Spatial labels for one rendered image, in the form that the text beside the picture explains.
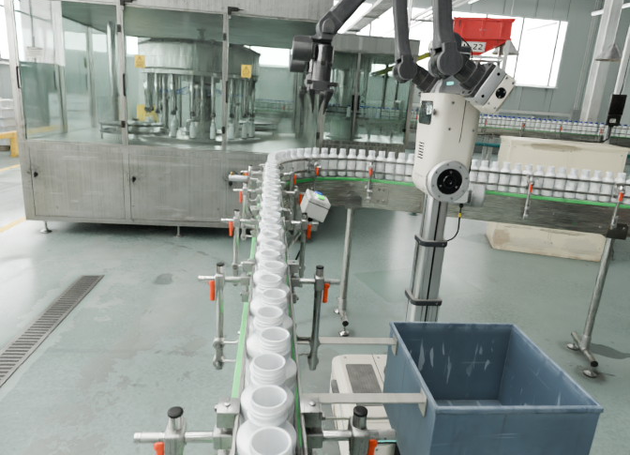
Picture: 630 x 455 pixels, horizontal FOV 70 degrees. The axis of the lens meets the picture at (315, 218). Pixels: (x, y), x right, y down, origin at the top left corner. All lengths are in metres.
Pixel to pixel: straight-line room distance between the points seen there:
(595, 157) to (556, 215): 2.46
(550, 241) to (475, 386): 4.18
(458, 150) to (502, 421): 1.05
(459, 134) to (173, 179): 3.31
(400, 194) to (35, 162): 3.45
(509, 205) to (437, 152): 1.20
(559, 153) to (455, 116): 3.56
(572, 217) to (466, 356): 1.83
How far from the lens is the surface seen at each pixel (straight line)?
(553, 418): 0.98
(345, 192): 2.77
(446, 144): 1.70
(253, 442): 0.44
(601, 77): 11.85
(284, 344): 0.57
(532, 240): 5.33
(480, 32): 7.88
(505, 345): 1.25
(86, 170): 4.77
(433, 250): 1.85
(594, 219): 2.96
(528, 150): 5.13
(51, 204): 4.97
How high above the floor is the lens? 1.45
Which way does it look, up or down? 15 degrees down
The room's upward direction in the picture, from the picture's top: 4 degrees clockwise
